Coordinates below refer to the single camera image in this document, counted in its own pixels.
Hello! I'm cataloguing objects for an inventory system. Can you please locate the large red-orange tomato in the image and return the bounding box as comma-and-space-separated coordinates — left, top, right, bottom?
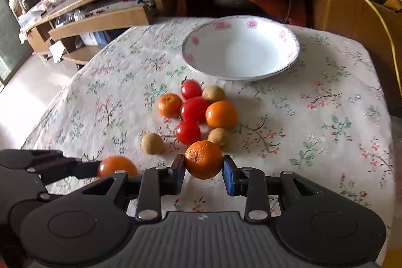
97, 155, 138, 178

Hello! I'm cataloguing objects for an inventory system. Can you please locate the tan longan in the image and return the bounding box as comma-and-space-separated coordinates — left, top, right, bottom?
207, 128, 231, 149
202, 85, 226, 103
141, 133, 164, 155

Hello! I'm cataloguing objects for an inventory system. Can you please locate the rough orange mandarin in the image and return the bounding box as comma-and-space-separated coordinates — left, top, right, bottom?
185, 140, 223, 180

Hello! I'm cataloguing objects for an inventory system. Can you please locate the red cherry tomato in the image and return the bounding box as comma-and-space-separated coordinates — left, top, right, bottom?
180, 96, 210, 124
176, 120, 201, 145
181, 80, 202, 100

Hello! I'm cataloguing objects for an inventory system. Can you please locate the smooth orange mandarin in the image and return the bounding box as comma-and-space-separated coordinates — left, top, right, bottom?
206, 101, 238, 129

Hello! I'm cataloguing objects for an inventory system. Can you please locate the small orange mandarin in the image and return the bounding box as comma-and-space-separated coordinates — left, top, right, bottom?
157, 93, 183, 118

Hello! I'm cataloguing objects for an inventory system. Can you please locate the floral white tablecloth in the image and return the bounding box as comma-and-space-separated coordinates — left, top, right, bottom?
24, 18, 395, 267

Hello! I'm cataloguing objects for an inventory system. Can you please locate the white floral ceramic bowl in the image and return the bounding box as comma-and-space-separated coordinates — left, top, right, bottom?
181, 16, 300, 81

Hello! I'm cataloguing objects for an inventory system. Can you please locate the silver set-top box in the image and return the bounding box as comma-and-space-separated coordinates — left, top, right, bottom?
54, 0, 155, 29

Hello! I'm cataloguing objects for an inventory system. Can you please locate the wooden tv stand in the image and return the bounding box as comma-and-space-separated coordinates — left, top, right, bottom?
25, 0, 401, 107

